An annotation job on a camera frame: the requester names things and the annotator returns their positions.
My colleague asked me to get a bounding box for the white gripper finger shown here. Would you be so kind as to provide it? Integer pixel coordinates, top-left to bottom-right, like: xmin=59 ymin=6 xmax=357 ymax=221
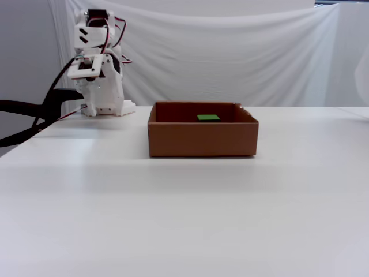
xmin=94 ymin=74 xmax=126 ymax=116
xmin=75 ymin=78 xmax=101 ymax=117

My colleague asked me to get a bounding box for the white backdrop cloth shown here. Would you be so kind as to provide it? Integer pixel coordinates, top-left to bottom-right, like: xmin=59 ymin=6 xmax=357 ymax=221
xmin=48 ymin=0 xmax=369 ymax=108

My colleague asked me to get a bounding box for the black clamp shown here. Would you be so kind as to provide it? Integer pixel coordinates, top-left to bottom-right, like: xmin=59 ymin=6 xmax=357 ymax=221
xmin=0 ymin=88 xmax=85 ymax=123

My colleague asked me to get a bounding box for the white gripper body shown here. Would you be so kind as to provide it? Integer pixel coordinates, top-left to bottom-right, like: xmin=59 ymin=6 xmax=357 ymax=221
xmin=100 ymin=47 xmax=125 ymax=79

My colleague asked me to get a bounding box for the brown cardboard box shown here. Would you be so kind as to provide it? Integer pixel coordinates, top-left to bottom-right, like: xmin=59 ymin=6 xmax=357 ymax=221
xmin=147 ymin=100 xmax=259 ymax=158

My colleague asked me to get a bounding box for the red white base cable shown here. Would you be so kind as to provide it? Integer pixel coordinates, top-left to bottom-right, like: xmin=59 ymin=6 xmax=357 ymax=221
xmin=56 ymin=104 xmax=87 ymax=122

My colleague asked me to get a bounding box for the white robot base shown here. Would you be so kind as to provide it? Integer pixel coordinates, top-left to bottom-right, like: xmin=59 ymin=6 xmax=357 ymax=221
xmin=82 ymin=99 xmax=137 ymax=118

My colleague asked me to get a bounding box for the black camera cable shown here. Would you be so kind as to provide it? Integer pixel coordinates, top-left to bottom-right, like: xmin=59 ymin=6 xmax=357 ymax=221
xmin=0 ymin=57 xmax=77 ymax=148

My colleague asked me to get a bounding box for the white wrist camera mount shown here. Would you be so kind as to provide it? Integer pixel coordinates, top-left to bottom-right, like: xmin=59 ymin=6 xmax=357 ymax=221
xmin=67 ymin=54 xmax=105 ymax=81

